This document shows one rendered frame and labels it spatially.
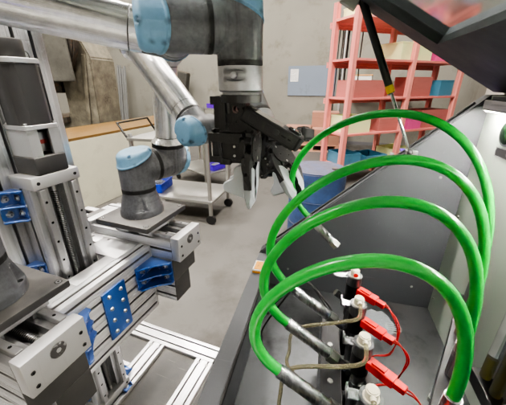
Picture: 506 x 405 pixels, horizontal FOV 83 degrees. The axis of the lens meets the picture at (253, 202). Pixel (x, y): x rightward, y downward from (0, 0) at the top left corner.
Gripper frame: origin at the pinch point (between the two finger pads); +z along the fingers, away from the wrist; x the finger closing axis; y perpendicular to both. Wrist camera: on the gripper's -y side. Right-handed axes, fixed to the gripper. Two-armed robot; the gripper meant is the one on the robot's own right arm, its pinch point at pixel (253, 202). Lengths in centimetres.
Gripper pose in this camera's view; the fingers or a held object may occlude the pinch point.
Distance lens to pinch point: 56.1
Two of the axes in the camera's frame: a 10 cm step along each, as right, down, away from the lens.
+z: 0.0, 9.2, 3.8
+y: -9.7, -0.9, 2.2
